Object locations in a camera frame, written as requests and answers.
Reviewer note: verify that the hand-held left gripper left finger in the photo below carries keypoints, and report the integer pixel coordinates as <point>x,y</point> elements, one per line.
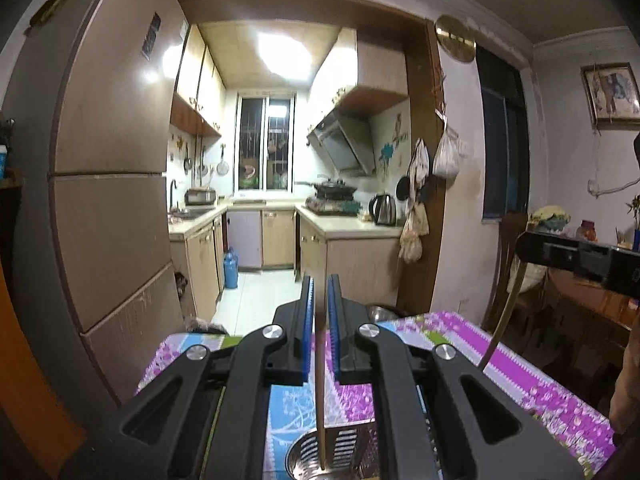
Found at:
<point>307,330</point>

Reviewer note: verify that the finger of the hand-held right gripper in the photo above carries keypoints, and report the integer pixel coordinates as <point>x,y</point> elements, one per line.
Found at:
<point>535,250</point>

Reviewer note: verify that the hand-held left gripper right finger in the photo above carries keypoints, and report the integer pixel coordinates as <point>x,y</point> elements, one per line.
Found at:
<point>332,330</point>

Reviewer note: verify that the gold metal spoon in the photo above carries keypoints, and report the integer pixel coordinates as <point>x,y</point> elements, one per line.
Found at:
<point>510,305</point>

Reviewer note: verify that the wooden chopstick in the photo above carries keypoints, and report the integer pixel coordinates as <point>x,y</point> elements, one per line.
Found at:
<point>320,410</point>

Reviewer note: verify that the perforated metal utensil holder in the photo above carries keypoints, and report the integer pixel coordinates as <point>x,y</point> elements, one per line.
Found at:
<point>345,447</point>

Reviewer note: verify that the person's right forearm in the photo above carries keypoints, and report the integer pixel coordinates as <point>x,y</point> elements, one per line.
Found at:
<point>627,390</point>

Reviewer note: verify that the dark wooden chair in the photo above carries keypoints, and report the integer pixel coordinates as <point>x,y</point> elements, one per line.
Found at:
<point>512,240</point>

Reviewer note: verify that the yellow flower bouquet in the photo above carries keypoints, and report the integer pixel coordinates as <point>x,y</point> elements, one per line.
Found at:
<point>550,217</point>

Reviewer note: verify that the blue vase with plant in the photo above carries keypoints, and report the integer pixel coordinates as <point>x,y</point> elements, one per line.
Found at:
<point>636,230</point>

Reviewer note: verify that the metal bowl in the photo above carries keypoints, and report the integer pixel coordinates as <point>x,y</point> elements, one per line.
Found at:
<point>381,312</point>

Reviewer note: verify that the red jar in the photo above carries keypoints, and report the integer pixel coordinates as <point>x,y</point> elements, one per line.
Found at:
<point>586,231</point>

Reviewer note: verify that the dark wooden sideboard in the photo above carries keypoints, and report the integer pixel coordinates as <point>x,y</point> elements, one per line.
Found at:
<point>585,310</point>

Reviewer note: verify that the beige kitchen base cabinets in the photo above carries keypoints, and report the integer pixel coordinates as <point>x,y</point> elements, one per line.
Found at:
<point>350,265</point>

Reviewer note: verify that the blue water jug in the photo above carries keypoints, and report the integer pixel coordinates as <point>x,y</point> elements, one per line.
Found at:
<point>230,270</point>

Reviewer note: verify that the dark room window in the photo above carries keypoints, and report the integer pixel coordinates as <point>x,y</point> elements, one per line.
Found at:
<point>500,150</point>

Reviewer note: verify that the hanging mesh bags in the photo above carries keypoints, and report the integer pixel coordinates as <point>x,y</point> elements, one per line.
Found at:
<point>412,240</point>

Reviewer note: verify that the gas stove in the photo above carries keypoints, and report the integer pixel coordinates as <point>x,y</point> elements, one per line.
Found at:
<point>332,205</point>

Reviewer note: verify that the floral striped tablecloth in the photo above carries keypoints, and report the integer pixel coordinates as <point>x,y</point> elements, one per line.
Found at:
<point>525,375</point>

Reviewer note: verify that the white hanging plastic bag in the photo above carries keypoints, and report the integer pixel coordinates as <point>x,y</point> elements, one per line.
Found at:
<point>446,157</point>

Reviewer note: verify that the steel electric kettle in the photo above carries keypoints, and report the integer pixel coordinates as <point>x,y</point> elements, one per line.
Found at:
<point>384,210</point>

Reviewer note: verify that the black wok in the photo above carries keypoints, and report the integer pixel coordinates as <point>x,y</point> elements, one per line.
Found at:
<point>335,189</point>

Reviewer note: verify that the small hanging cloth bag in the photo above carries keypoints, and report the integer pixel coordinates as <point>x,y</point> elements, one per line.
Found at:
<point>419,165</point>

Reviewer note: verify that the black hanging pan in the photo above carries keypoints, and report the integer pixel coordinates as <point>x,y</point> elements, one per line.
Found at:
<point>402,190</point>

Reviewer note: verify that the silver countertop appliance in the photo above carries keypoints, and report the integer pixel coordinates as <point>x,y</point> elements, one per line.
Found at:
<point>200,196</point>

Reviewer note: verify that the round hanging strainer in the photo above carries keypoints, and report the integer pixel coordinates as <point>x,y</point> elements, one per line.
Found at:
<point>223,166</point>

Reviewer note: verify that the steel range hood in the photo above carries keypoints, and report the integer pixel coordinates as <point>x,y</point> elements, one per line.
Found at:
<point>345,145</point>

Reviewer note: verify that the barred kitchen window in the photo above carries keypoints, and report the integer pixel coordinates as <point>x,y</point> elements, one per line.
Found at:
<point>264,145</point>

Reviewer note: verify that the black sink faucet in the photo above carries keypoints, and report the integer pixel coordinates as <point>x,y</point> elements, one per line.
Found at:
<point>173,192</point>

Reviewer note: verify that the hanging kitchen ladle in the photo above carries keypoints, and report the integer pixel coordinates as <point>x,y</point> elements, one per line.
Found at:
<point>201,167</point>

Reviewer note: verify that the small hanging pan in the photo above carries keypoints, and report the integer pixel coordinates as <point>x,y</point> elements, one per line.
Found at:
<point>187,162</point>

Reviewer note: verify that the beige upper kitchen cabinets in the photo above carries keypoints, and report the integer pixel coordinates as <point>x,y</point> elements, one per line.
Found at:
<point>360,70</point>
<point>197,85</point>

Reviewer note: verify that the square ceiling light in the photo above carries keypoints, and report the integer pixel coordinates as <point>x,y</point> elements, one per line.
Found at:
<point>285,55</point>

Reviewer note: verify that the brown metallic refrigerator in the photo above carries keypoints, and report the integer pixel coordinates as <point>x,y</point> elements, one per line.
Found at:
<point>110,135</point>

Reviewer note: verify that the orange wooden cabinet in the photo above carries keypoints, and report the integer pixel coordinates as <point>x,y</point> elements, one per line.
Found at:
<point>30,360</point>

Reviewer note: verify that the dark refrigerator label sticker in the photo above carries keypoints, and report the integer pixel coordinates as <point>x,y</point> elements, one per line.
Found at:
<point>151,36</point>

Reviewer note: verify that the small blue white bottle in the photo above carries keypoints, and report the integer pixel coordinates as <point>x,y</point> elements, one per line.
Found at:
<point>2,162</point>

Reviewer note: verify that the flower wall decal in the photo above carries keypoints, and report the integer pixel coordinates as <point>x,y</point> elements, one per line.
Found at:
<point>390,152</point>

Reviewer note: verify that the framed wall picture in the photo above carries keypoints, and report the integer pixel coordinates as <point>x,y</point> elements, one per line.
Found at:
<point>612,92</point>

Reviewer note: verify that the round gold wall clock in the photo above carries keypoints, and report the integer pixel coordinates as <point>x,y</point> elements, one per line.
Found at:
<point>455,37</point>

